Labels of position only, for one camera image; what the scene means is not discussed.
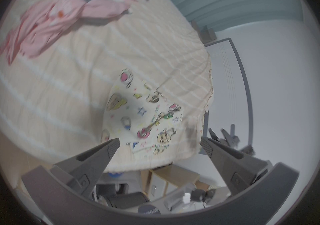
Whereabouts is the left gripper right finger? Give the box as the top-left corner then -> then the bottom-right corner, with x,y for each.
200,136 -> 269,197

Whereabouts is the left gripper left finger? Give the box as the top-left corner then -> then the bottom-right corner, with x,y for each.
51,138 -> 121,196

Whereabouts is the white printed pyjama top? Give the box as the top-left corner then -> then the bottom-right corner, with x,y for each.
100,68 -> 184,156

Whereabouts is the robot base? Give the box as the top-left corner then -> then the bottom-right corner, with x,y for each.
94,169 -> 226,217

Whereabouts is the wooden chest of drawers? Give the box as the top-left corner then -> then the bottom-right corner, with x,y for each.
140,164 -> 200,197

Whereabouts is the bed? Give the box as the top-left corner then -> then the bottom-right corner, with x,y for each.
0,0 -> 253,172

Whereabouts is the grey bedside table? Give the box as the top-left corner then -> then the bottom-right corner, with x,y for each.
191,20 -> 216,44

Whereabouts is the pink T-shirt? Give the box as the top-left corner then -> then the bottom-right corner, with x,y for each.
0,0 -> 139,65

